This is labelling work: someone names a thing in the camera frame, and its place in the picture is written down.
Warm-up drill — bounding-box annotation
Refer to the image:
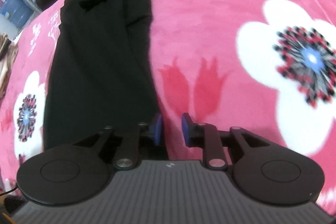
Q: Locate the black garment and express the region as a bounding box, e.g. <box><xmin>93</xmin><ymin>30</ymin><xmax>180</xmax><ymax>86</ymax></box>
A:
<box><xmin>43</xmin><ymin>0</ymin><xmax>159</xmax><ymax>149</ymax></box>

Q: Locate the stack of folded clothes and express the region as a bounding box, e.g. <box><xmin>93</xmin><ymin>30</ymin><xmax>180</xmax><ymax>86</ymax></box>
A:
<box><xmin>0</xmin><ymin>34</ymin><xmax>18</xmax><ymax>99</ymax></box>

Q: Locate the pink floral blanket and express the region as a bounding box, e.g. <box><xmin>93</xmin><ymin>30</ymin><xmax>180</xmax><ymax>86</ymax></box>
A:
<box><xmin>0</xmin><ymin>0</ymin><xmax>336</xmax><ymax>217</ymax></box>

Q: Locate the blue water jug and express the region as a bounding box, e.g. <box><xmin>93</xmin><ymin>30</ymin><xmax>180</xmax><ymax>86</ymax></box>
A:
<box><xmin>1</xmin><ymin>0</ymin><xmax>34</xmax><ymax>29</ymax></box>

